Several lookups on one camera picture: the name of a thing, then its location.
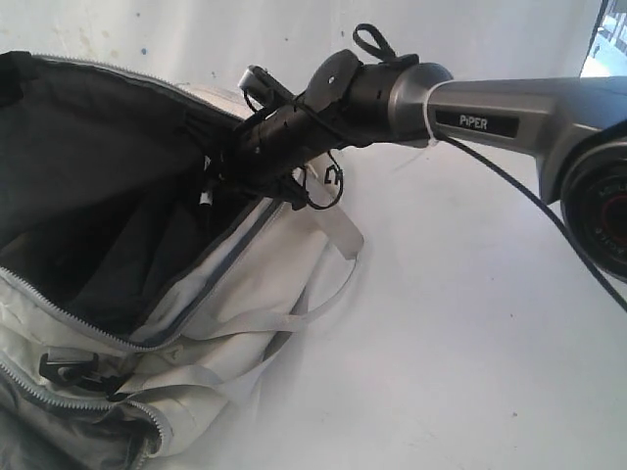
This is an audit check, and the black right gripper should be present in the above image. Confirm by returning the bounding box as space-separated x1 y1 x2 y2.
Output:
215 100 344 212

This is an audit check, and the white fabric duffel bag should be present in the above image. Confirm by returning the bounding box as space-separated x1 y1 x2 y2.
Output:
1 51 363 469

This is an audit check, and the black and white marker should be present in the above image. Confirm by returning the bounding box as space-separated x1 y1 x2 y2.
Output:
197 191 213 220

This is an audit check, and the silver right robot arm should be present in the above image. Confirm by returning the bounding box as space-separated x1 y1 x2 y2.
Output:
218 50 626 279

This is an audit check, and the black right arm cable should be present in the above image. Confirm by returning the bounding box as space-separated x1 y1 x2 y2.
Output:
242 22 627 314

